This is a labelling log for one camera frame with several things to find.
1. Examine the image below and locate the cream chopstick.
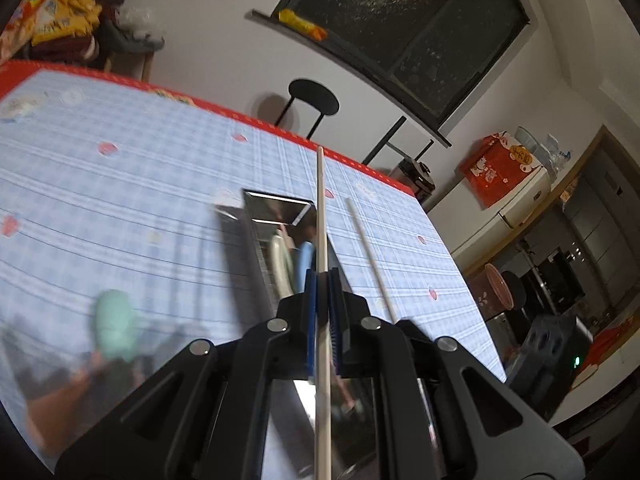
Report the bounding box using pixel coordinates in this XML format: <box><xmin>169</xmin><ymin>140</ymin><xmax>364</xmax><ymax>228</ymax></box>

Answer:
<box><xmin>312</xmin><ymin>146</ymin><xmax>333</xmax><ymax>480</ymax></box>
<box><xmin>345</xmin><ymin>198</ymin><xmax>401</xmax><ymax>325</ymax></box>

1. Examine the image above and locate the green plastic spoon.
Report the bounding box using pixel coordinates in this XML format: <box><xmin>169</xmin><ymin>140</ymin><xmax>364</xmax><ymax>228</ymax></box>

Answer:
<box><xmin>92</xmin><ymin>289</ymin><xmax>144</xmax><ymax>363</ymax></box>

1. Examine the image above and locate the pink floral bucket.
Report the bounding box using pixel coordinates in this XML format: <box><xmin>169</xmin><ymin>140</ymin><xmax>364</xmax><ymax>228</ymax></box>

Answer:
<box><xmin>467</xmin><ymin>262</ymin><xmax>516</xmax><ymax>322</ymax></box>

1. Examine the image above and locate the dark grey bag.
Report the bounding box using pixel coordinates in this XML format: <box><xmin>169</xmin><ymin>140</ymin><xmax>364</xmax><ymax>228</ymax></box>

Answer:
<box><xmin>95</xmin><ymin>20</ymin><xmax>166</xmax><ymax>56</ymax></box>

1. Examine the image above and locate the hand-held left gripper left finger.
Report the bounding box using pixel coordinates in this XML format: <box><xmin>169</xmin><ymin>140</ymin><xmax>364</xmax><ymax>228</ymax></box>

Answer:
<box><xmin>55</xmin><ymin>269</ymin><xmax>321</xmax><ymax>480</ymax></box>

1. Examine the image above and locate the blue plaid tablecloth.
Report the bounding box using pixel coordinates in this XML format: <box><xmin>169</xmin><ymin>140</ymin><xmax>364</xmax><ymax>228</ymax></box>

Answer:
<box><xmin>0</xmin><ymin>59</ymin><xmax>508</xmax><ymax>480</ymax></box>

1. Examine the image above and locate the wooden stool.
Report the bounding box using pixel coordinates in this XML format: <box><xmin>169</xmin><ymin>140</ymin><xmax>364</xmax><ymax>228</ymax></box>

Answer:
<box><xmin>104</xmin><ymin>50</ymin><xmax>153</xmax><ymax>83</ymax></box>

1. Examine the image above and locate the dark rice cooker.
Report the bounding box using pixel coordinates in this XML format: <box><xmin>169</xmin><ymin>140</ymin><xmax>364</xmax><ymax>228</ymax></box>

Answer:
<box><xmin>397</xmin><ymin>156</ymin><xmax>437</xmax><ymax>204</ymax></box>

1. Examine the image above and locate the red printed box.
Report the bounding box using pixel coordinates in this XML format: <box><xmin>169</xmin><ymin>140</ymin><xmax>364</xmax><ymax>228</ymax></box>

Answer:
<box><xmin>459</xmin><ymin>131</ymin><xmax>548</xmax><ymax>211</ymax></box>

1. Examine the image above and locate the yellow orange packet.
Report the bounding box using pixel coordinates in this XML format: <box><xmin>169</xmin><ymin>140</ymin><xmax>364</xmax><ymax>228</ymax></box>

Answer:
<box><xmin>277</xmin><ymin>8</ymin><xmax>328</xmax><ymax>42</ymax></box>

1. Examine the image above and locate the clear plastic bottle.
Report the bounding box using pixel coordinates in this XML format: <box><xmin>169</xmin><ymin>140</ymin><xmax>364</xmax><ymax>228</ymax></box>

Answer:
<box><xmin>542</xmin><ymin>134</ymin><xmax>573</xmax><ymax>173</ymax></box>

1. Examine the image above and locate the yellow snack bag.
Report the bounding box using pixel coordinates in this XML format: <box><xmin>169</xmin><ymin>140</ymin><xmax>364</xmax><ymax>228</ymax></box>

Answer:
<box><xmin>30</xmin><ymin>0</ymin><xmax>103</xmax><ymax>46</ymax></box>

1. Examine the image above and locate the stainless steel utensil tray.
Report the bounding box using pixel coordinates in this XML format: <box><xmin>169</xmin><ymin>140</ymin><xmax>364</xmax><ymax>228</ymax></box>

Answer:
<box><xmin>215</xmin><ymin>187</ymin><xmax>443</xmax><ymax>480</ymax></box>

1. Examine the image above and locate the blue plastic spoon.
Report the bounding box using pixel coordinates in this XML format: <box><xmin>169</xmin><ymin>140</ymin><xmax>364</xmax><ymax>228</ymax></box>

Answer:
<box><xmin>292</xmin><ymin>241</ymin><xmax>317</xmax><ymax>293</ymax></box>

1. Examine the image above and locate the black round-back chair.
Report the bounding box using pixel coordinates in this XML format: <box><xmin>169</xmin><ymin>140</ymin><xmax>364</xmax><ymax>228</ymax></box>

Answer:
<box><xmin>274</xmin><ymin>78</ymin><xmax>341</xmax><ymax>141</ymax></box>

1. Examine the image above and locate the cream refrigerator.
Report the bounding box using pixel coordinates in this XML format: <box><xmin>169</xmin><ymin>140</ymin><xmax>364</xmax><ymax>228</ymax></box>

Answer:
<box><xmin>450</xmin><ymin>162</ymin><xmax>556</xmax><ymax>273</ymax></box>

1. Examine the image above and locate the orange snack bag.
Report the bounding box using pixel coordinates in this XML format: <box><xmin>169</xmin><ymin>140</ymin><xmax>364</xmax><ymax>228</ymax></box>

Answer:
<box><xmin>7</xmin><ymin>0</ymin><xmax>51</xmax><ymax>38</ymax></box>

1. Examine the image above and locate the clear plastic bag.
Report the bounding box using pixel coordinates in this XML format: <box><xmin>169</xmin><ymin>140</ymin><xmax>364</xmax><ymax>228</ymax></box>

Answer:
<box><xmin>117</xmin><ymin>6</ymin><xmax>158</xmax><ymax>41</ymax></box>

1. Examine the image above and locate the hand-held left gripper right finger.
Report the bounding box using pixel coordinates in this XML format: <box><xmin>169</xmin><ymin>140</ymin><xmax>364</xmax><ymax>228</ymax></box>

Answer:
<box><xmin>327</xmin><ymin>267</ymin><xmax>586</xmax><ymax>480</ymax></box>

